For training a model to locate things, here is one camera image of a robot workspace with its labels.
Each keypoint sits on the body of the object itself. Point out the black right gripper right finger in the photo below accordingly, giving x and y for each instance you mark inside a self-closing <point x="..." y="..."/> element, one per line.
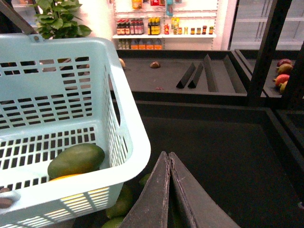
<point x="196" y="207"/>

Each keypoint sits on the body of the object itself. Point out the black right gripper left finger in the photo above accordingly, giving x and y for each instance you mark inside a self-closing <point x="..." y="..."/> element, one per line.
<point x="151" y="208"/>

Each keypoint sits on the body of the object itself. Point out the green avocado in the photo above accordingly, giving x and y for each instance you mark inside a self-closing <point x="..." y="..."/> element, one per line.
<point x="123" y="204"/>
<point x="78" y="159"/>
<point x="144" y="180"/>
<point x="113" y="223"/>

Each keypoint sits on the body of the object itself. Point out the light blue plastic basket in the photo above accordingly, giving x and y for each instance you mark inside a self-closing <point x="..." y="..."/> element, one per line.
<point x="55" y="94"/>

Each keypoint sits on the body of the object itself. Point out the brown basket handle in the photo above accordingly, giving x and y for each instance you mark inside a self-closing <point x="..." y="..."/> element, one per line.
<point x="15" y="18"/>

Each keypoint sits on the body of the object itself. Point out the green yellow mango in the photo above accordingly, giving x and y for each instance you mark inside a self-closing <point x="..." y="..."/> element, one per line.
<point x="285" y="69"/>

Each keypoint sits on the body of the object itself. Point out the black produce display tray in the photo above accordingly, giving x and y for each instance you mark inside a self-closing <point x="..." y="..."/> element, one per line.
<point x="242" y="157"/>

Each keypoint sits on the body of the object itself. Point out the black triangular divider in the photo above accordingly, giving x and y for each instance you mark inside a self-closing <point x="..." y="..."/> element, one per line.
<point x="187" y="75"/>
<point x="193" y="83"/>

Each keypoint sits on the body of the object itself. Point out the brown kiwi fruit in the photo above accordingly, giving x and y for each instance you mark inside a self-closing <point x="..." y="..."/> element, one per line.
<point x="155" y="64"/>

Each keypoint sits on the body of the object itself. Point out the dark purple fruit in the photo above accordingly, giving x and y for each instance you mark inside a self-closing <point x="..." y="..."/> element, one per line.
<point x="284" y="61"/>

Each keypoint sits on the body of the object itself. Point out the white grocery shelf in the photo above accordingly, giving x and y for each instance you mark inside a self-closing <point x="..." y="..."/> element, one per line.
<point x="164" y="24"/>

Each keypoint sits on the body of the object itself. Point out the green potted plant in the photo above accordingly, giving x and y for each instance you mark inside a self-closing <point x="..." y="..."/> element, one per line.
<point x="58" y="19"/>

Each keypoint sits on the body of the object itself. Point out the black metal post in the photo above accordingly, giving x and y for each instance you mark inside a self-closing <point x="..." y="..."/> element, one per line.
<point x="274" y="25"/>

